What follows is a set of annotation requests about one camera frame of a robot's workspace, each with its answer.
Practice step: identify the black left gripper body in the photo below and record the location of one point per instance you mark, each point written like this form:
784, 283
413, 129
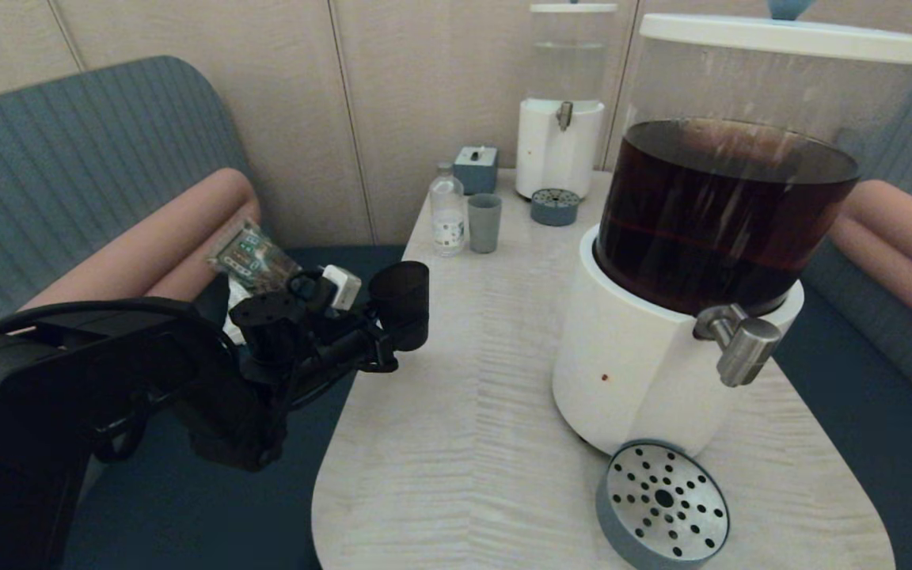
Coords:
341, 336

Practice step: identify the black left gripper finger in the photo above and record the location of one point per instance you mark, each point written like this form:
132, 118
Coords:
381, 364
367, 310

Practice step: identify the black cup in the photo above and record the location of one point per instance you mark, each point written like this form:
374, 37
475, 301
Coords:
402, 305

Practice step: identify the metal dispenser tap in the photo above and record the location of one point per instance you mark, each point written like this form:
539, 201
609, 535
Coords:
564, 115
745, 348

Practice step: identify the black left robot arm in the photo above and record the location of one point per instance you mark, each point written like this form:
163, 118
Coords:
108, 380

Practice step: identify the grey-green cup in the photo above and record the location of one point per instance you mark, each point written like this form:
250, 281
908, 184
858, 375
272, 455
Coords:
484, 226

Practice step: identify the crumpled white tissue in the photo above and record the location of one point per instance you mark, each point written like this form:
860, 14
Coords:
236, 313

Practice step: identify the green snack packet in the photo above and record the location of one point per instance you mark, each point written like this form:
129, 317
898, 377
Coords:
254, 257

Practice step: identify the clear plastic water bottle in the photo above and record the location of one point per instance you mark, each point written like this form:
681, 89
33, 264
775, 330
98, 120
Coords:
448, 218

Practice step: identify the grey-blue tissue box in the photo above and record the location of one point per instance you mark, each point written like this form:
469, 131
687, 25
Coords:
476, 170

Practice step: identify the grey-blue perforated drip tray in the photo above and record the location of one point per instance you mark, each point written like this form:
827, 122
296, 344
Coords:
555, 208
662, 507

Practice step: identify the white dispenser with clear water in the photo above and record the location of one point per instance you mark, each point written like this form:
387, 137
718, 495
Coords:
555, 154

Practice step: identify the white dispenser with dark tea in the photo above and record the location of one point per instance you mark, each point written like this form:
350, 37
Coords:
630, 372

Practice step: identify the teal upholstered bench sofa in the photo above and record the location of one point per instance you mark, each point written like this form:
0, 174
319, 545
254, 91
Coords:
860, 412
68, 142

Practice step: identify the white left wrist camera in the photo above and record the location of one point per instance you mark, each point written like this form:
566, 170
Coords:
343, 286

